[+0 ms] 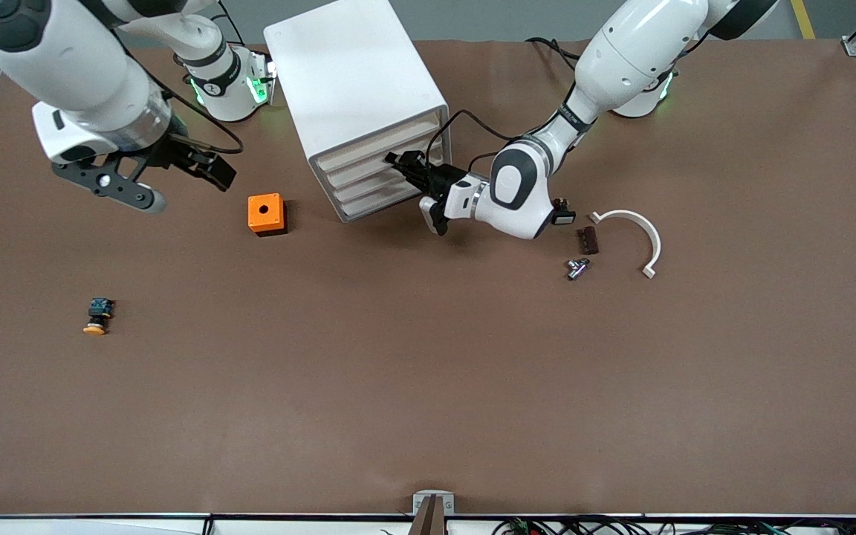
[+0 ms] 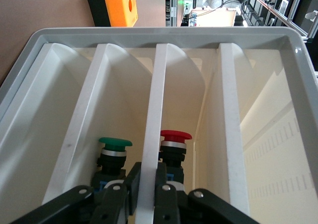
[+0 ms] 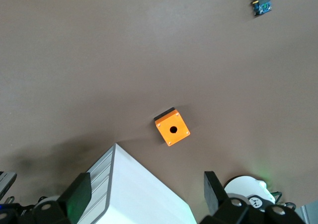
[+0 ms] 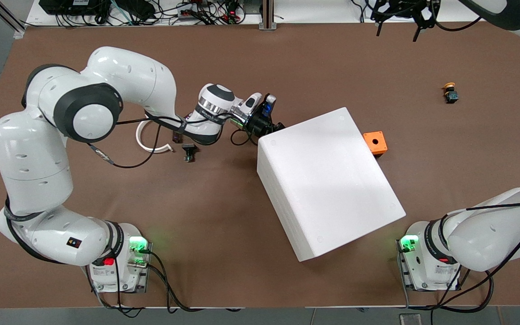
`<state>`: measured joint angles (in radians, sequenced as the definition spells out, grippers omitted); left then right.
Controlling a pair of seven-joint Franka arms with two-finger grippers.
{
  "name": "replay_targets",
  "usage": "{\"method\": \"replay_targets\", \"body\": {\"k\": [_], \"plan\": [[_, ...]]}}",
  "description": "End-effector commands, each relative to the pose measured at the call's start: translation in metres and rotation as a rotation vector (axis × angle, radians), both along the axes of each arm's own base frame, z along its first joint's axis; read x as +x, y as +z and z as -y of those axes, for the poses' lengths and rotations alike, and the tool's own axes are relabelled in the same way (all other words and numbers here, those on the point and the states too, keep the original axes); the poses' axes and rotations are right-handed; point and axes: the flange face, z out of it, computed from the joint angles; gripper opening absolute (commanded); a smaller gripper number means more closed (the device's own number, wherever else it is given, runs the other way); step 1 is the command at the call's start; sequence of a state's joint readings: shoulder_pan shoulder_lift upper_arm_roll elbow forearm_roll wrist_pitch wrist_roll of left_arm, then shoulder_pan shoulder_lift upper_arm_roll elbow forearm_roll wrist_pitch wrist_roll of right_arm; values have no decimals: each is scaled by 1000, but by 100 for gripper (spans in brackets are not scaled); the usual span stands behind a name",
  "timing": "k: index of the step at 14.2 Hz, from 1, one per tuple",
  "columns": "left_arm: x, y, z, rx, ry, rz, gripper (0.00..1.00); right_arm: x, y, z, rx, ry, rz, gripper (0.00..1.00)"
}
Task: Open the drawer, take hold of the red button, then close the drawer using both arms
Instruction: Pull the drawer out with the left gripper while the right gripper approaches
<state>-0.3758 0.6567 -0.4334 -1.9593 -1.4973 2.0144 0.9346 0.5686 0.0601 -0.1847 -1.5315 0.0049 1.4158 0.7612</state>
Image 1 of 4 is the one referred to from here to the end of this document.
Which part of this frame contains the yellow mushroom push button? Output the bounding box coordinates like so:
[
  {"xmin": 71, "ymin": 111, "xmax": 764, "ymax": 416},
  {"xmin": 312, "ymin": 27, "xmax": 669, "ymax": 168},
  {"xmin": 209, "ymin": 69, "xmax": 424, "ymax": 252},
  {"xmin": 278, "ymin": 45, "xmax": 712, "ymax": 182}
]
[{"xmin": 83, "ymin": 297, "xmax": 115, "ymax": 337}]

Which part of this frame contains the orange button enclosure box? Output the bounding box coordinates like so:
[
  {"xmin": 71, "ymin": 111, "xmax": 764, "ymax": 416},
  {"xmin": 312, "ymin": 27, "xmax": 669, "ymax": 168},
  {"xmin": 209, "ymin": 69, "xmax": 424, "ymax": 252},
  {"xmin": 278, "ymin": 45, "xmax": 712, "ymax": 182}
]
[{"xmin": 247, "ymin": 193, "xmax": 288, "ymax": 237}]

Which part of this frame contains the black left base cable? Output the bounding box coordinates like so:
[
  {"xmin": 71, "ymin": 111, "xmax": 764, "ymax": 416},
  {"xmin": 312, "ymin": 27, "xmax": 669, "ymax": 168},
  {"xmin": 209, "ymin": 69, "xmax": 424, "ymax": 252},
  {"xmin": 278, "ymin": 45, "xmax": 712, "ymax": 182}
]
[{"xmin": 526, "ymin": 37, "xmax": 585, "ymax": 71}]

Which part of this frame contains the white half-ring pipe clamp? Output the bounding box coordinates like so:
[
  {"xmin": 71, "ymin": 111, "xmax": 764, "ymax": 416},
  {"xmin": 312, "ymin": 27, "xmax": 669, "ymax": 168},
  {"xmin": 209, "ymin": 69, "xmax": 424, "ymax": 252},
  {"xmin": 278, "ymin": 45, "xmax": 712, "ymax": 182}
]
[{"xmin": 589, "ymin": 210, "xmax": 662, "ymax": 279}]

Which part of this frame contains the grey metal table bracket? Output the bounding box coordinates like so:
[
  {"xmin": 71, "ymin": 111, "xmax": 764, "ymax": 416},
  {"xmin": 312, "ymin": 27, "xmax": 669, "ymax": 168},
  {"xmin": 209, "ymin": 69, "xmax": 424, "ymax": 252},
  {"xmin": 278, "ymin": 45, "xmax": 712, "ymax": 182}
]
[{"xmin": 413, "ymin": 490, "xmax": 455, "ymax": 515}]

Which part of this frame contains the cable bundle below table edge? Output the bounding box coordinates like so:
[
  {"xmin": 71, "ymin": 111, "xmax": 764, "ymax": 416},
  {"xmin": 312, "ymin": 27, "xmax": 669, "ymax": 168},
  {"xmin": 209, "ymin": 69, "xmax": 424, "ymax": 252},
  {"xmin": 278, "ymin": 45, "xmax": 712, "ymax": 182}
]
[{"xmin": 491, "ymin": 516, "xmax": 856, "ymax": 535}]

